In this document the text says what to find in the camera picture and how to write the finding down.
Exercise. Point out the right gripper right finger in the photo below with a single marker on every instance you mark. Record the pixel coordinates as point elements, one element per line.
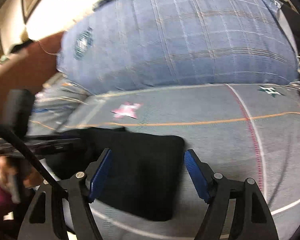
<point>252,218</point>

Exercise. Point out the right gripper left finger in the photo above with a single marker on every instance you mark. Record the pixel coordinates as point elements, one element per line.
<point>45,216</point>

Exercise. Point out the black pants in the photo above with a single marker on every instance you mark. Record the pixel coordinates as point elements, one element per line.
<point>144,173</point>

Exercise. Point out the person's left hand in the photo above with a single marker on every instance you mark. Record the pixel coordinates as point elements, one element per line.
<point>18,176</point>

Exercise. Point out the grey star pillow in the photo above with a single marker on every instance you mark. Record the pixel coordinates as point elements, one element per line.
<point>53,106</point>

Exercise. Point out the brown headboard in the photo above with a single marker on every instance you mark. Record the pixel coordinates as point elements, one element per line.
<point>30,68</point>

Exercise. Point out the grey star bed sheet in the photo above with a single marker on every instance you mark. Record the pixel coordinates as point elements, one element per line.
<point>239,130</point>

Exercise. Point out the blue plaid quilt bundle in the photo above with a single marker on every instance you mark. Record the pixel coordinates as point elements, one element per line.
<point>137,44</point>

